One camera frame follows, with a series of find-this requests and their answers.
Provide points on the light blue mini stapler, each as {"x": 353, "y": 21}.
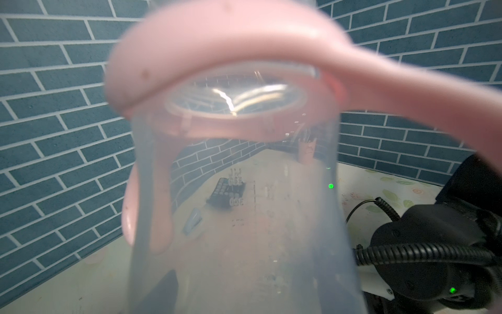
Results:
{"x": 192, "y": 222}

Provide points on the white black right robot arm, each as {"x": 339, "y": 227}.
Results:
{"x": 442, "y": 255}

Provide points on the black desk calculator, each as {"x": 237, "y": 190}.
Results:
{"x": 229, "y": 191}

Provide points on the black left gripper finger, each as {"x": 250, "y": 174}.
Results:
{"x": 162, "y": 298}

